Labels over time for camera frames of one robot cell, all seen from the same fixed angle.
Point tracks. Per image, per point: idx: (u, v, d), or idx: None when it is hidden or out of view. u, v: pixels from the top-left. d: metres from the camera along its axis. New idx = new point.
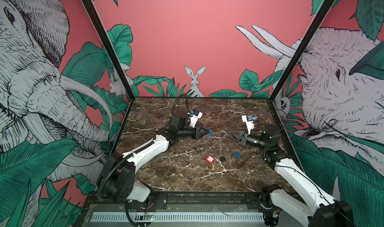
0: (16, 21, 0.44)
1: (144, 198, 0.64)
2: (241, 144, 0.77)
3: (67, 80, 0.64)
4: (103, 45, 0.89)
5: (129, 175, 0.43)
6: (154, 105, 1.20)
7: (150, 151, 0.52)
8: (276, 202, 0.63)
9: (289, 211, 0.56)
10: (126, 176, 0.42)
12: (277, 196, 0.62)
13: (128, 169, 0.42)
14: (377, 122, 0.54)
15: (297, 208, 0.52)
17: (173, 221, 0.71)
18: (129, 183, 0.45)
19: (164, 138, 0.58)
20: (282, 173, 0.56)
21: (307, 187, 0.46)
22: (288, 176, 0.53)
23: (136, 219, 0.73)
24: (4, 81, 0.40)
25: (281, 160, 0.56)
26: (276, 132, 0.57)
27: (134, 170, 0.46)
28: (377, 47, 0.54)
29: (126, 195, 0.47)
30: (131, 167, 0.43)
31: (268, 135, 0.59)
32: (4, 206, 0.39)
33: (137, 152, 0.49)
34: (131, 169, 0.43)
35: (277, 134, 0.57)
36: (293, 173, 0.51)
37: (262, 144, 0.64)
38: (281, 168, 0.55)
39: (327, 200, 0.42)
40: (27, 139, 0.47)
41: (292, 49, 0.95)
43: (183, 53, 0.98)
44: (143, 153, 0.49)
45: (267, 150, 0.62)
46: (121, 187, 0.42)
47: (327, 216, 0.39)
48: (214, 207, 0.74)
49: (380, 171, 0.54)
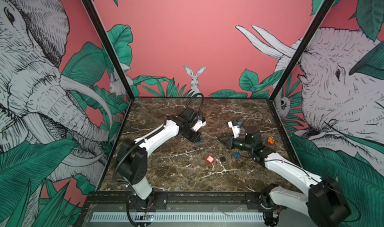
0: (16, 21, 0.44)
1: (145, 196, 0.64)
2: (229, 148, 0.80)
3: (67, 80, 0.64)
4: (103, 45, 0.89)
5: (142, 160, 0.45)
6: (154, 105, 1.20)
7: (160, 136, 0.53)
8: (277, 201, 0.62)
9: (289, 204, 0.56)
10: (139, 161, 0.44)
12: (277, 194, 0.61)
13: (140, 155, 0.44)
14: (377, 122, 0.54)
15: (295, 197, 0.54)
17: (173, 221, 0.71)
18: (143, 167, 0.48)
19: (174, 124, 0.58)
20: (272, 168, 0.58)
21: (296, 173, 0.49)
22: (276, 169, 0.56)
23: (136, 219, 0.73)
24: (4, 81, 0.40)
25: (269, 156, 0.59)
26: (257, 131, 0.62)
27: (147, 156, 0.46)
28: (377, 47, 0.54)
29: (142, 176, 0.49)
30: (143, 153, 0.44)
31: (250, 137, 0.65)
32: (4, 206, 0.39)
33: (148, 137, 0.50)
34: (144, 155, 0.45)
35: (258, 133, 0.61)
36: (282, 165, 0.54)
37: (248, 147, 0.69)
38: (269, 165, 0.59)
39: (315, 180, 0.45)
40: (27, 139, 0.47)
41: (292, 49, 0.95)
43: (183, 53, 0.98)
44: (154, 139, 0.51)
45: (253, 150, 0.64)
46: (134, 172, 0.44)
47: (320, 195, 0.41)
48: (214, 207, 0.74)
49: (380, 171, 0.54)
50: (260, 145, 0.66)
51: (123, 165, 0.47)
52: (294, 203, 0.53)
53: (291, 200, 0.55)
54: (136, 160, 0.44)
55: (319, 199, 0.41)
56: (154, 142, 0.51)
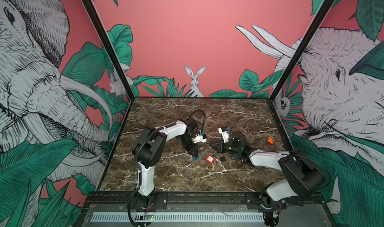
0: (16, 21, 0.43)
1: (147, 192, 0.65)
2: (219, 152, 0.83)
3: (67, 80, 0.64)
4: (103, 45, 0.89)
5: (161, 144, 0.53)
6: (154, 105, 1.20)
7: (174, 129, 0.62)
8: (276, 198, 0.62)
9: (284, 194, 0.57)
10: (160, 143, 0.51)
12: (272, 190, 0.63)
13: (161, 137, 0.51)
14: (377, 122, 0.54)
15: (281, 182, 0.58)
17: (173, 221, 0.71)
18: (159, 153, 0.54)
19: (182, 122, 0.68)
20: (256, 162, 0.64)
21: (271, 156, 0.56)
22: (259, 163, 0.63)
23: (136, 219, 0.73)
24: (4, 81, 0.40)
25: (252, 152, 0.66)
26: (241, 135, 0.70)
27: (165, 139, 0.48)
28: (377, 47, 0.54)
29: (156, 162, 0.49)
30: (164, 135, 0.52)
31: (237, 141, 0.71)
32: (4, 206, 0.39)
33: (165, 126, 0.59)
34: (164, 138, 0.52)
35: (243, 137, 0.69)
36: (261, 154, 0.61)
37: (236, 149, 0.75)
38: (254, 162, 0.65)
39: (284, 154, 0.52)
40: (27, 139, 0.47)
41: (292, 49, 0.95)
43: (183, 53, 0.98)
44: (170, 129, 0.59)
45: (241, 153, 0.72)
46: (153, 155, 0.51)
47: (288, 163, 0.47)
48: (214, 207, 0.74)
49: (381, 171, 0.54)
50: (246, 147, 0.72)
51: (142, 149, 0.52)
52: (285, 189, 0.55)
53: (283, 188, 0.56)
54: (157, 142, 0.51)
55: (288, 167, 0.46)
56: (169, 132, 0.59)
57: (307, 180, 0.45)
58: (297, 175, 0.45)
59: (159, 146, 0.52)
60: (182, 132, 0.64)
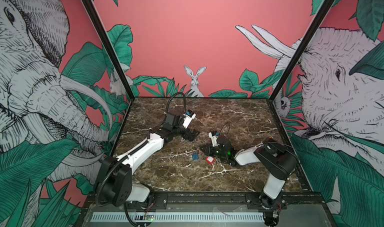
0: (16, 21, 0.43)
1: (145, 197, 0.64)
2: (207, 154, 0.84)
3: (67, 80, 0.64)
4: (103, 45, 0.89)
5: (125, 179, 0.42)
6: (154, 105, 1.20)
7: (146, 150, 0.52)
8: (274, 196, 0.62)
9: (277, 188, 0.58)
10: (123, 180, 0.41)
12: (269, 188, 0.63)
13: (124, 172, 0.41)
14: (377, 122, 0.54)
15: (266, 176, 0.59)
17: (173, 221, 0.71)
18: (127, 185, 0.45)
19: (158, 137, 0.57)
20: (242, 162, 0.68)
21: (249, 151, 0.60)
22: (244, 161, 0.66)
23: (136, 219, 0.73)
24: (4, 81, 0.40)
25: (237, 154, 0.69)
26: (225, 140, 0.73)
27: (130, 172, 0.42)
28: (377, 47, 0.54)
29: (124, 197, 0.46)
30: (127, 169, 0.42)
31: (222, 146, 0.75)
32: (4, 206, 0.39)
33: (132, 153, 0.48)
34: (128, 172, 0.42)
35: (228, 142, 0.72)
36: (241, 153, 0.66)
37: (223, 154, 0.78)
38: (239, 161, 0.69)
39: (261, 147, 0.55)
40: (27, 139, 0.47)
41: (292, 49, 0.95)
43: (183, 53, 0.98)
44: (139, 155, 0.49)
45: (228, 157, 0.75)
46: (119, 191, 0.42)
47: (262, 152, 0.51)
48: (214, 207, 0.74)
49: (381, 171, 0.54)
50: (233, 151, 0.77)
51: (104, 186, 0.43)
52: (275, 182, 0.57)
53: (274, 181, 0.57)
54: (119, 178, 0.41)
55: (262, 155, 0.51)
56: (138, 157, 0.48)
57: (280, 162, 0.49)
58: (271, 160, 0.49)
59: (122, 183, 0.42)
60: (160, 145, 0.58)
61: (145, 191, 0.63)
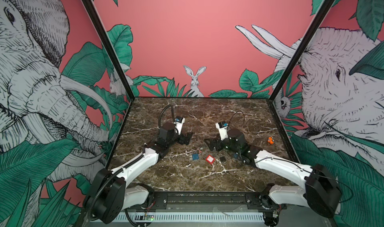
0: (16, 21, 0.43)
1: (143, 199, 0.64)
2: (217, 147, 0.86)
3: (67, 80, 0.64)
4: (103, 45, 0.89)
5: (118, 193, 0.42)
6: (154, 105, 1.20)
7: (141, 163, 0.52)
8: (278, 201, 0.62)
9: (288, 200, 0.57)
10: (116, 193, 0.41)
12: (277, 195, 0.61)
13: (117, 186, 0.41)
14: (377, 122, 0.54)
15: (292, 193, 0.54)
17: (173, 221, 0.71)
18: (119, 201, 0.44)
19: (154, 152, 0.58)
20: (263, 166, 0.57)
21: (288, 168, 0.49)
22: (267, 167, 0.56)
23: (136, 219, 0.73)
24: (4, 81, 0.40)
25: (258, 155, 0.58)
26: (240, 134, 0.61)
27: (125, 186, 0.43)
28: (378, 47, 0.54)
29: (115, 213, 0.44)
30: (121, 183, 0.42)
31: (235, 140, 0.63)
32: (4, 206, 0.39)
33: (127, 166, 0.48)
34: (122, 186, 0.42)
35: (242, 135, 0.60)
36: (271, 161, 0.54)
37: (237, 149, 0.66)
38: (260, 164, 0.57)
39: (307, 171, 0.46)
40: (27, 139, 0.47)
41: (292, 49, 0.95)
43: (183, 53, 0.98)
44: (134, 168, 0.49)
45: (242, 152, 0.64)
46: (110, 206, 0.40)
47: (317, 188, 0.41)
48: (214, 207, 0.74)
49: (381, 171, 0.54)
50: (247, 146, 0.65)
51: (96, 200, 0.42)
52: (294, 199, 0.54)
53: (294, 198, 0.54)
54: (112, 193, 0.40)
55: (318, 192, 0.41)
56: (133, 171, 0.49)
57: (332, 203, 0.42)
58: (326, 200, 0.41)
59: (115, 197, 0.41)
60: (154, 161, 0.59)
61: (143, 194, 0.63)
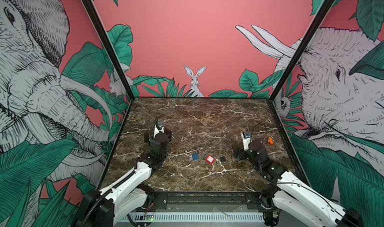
0: (16, 21, 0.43)
1: (142, 202, 0.64)
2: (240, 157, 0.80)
3: (67, 80, 0.64)
4: (103, 45, 0.89)
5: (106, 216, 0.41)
6: (154, 105, 1.20)
7: (133, 180, 0.51)
8: (279, 206, 0.63)
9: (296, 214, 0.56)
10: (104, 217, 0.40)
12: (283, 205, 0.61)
13: (106, 209, 0.40)
14: (377, 122, 0.54)
15: (307, 216, 0.52)
17: (173, 221, 0.71)
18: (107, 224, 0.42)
19: (147, 166, 0.57)
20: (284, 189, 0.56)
21: (316, 202, 0.46)
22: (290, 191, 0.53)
23: (136, 219, 0.73)
24: (4, 81, 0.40)
25: (283, 176, 0.55)
26: (262, 147, 0.59)
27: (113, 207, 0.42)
28: (377, 47, 0.54)
29: None
30: (110, 206, 0.41)
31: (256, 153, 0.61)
32: (4, 206, 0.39)
33: (116, 186, 0.47)
34: (110, 208, 0.41)
35: (264, 149, 0.58)
36: (298, 189, 0.50)
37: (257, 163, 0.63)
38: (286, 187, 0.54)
39: (339, 213, 0.43)
40: (27, 139, 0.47)
41: (292, 49, 0.95)
43: (183, 53, 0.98)
44: (124, 187, 0.47)
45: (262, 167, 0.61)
46: None
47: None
48: (214, 207, 0.74)
49: (381, 171, 0.54)
50: (268, 161, 0.62)
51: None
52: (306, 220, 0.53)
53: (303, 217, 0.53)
54: (101, 216, 0.39)
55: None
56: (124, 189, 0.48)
57: None
58: None
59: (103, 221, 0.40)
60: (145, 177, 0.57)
61: (140, 198, 0.62)
